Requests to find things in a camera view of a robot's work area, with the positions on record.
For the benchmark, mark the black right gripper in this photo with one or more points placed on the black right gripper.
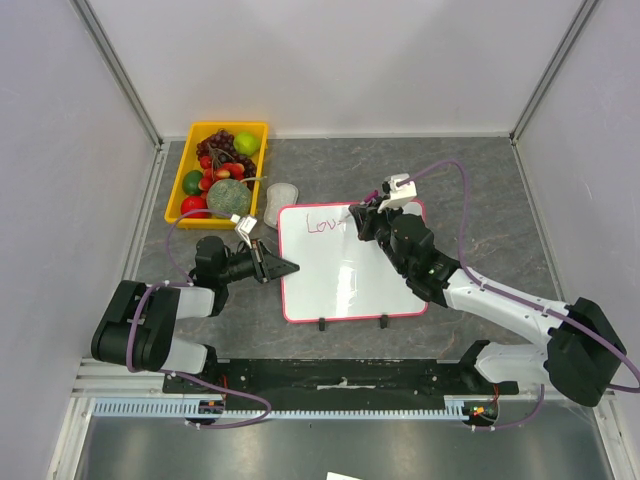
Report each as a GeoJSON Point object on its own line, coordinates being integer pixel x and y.
{"type": "Point", "coordinates": [373, 223]}

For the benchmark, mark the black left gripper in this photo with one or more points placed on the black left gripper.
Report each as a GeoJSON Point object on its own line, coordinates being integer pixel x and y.
{"type": "Point", "coordinates": [267, 265]}

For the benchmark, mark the pink framed whiteboard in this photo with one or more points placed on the pink framed whiteboard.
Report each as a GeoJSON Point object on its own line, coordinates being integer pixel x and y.
{"type": "Point", "coordinates": [340, 277]}

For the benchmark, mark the white marker purple cap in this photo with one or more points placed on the white marker purple cap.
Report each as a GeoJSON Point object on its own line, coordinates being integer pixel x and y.
{"type": "Point", "coordinates": [368, 199]}

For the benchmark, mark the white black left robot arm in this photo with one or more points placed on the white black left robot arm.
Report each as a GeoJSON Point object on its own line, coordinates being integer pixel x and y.
{"type": "Point", "coordinates": [137, 329]}

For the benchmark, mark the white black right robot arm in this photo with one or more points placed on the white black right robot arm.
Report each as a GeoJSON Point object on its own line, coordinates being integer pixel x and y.
{"type": "Point", "coordinates": [571, 347]}

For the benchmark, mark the white whiteboard eraser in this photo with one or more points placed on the white whiteboard eraser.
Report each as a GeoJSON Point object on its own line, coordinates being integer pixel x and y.
{"type": "Point", "coordinates": [278, 196]}

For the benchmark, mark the green netted melon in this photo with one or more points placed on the green netted melon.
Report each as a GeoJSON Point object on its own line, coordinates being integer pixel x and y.
{"type": "Point", "coordinates": [230, 197]}

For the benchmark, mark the yellow plastic bin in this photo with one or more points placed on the yellow plastic bin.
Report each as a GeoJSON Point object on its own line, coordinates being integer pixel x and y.
{"type": "Point", "coordinates": [190, 161]}

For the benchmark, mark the red tomato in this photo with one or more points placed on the red tomato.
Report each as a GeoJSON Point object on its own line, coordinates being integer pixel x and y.
{"type": "Point", "coordinates": [194, 207]}

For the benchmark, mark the dark green lime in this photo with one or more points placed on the dark green lime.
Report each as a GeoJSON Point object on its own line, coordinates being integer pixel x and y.
{"type": "Point", "coordinates": [191, 182]}

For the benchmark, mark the light green apple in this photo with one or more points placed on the light green apple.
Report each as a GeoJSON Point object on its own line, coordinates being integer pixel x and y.
{"type": "Point", "coordinates": [245, 143]}

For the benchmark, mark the dark red grape bunch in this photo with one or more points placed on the dark red grape bunch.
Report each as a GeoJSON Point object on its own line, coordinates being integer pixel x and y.
{"type": "Point", "coordinates": [219, 143]}

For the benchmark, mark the white paper sheet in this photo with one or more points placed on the white paper sheet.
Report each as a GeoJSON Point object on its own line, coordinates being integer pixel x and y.
{"type": "Point", "coordinates": [340, 476]}

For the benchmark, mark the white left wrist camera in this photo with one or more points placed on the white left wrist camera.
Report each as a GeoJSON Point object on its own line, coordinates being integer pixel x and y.
{"type": "Point", "coordinates": [243, 226]}

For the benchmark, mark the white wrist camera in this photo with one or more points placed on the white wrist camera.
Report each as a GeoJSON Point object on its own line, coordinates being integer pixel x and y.
{"type": "Point", "coordinates": [243, 226]}
{"type": "Point", "coordinates": [399, 190]}

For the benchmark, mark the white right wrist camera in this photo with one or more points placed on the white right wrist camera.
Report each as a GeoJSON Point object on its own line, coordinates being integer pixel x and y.
{"type": "Point", "coordinates": [399, 190]}

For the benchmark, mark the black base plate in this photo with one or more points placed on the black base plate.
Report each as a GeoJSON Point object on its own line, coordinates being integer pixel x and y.
{"type": "Point", "coordinates": [353, 385]}

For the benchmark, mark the grey slotted cable duct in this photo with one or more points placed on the grey slotted cable duct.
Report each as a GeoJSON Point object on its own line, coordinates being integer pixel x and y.
{"type": "Point", "coordinates": [204, 408]}

